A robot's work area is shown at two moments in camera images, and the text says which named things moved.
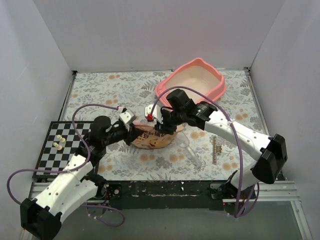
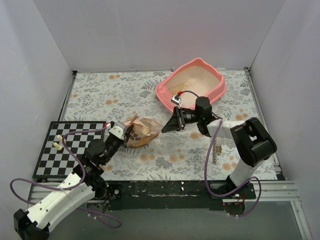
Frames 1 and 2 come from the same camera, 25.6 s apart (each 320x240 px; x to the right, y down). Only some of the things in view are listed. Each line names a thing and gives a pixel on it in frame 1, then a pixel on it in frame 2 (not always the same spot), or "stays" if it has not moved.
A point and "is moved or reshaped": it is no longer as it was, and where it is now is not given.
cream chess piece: (59, 147) stays
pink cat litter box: (197, 74) stays
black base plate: (166, 195) stays
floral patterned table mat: (200, 153) stays
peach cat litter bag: (149, 137) is moved or reshaped
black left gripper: (130, 135) -> (125, 135)
